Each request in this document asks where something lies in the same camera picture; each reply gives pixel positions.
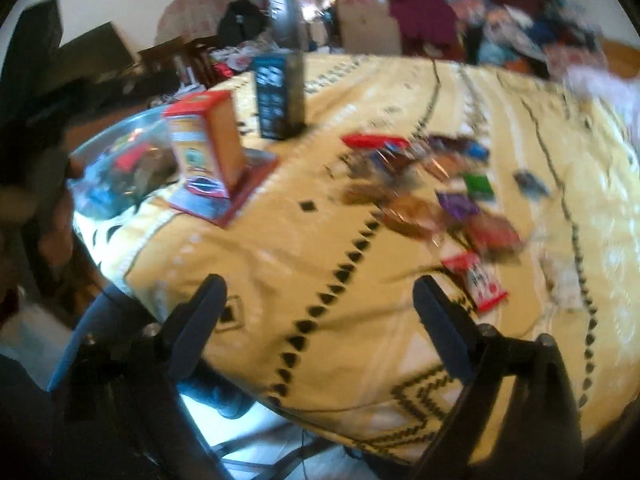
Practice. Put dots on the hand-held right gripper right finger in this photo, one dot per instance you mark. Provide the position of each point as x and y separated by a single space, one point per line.
440 320

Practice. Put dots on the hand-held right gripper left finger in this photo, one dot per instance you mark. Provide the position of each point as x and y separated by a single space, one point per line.
197 320

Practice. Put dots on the clear plastic bowl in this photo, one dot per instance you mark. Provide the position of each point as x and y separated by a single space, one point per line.
120 170

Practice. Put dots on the person's left hand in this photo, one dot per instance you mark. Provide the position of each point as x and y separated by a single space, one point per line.
55 230

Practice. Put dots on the red and white snack packet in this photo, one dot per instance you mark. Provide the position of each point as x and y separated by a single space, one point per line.
475 280

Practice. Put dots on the black case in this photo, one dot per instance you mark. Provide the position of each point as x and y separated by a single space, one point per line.
95 55

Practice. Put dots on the yellow patterned tablecloth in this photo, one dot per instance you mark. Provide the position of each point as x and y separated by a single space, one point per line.
350 260

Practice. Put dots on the flat red box lid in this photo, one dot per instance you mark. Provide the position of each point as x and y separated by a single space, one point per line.
235 195

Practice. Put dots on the clear plastic snack packet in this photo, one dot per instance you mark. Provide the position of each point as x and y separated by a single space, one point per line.
565 275

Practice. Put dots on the pile of mixed snack packets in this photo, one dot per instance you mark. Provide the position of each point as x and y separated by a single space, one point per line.
410 175

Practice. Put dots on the wooden chair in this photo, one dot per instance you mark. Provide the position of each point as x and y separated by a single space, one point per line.
185 65

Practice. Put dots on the red and orange box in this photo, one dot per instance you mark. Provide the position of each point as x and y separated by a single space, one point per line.
205 145

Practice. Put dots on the dark bag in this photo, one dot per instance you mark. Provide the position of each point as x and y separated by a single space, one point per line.
245 22

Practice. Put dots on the blue and black carton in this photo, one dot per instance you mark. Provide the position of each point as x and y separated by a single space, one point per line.
280 95

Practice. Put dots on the white pink cloth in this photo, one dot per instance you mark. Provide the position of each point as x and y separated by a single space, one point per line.
600 85

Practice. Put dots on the pile of clothes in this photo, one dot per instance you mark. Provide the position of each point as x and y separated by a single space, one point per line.
500 25

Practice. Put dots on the cardboard box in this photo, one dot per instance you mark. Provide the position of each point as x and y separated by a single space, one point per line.
365 15

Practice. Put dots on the dark upright post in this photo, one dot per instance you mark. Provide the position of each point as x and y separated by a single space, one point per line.
280 0

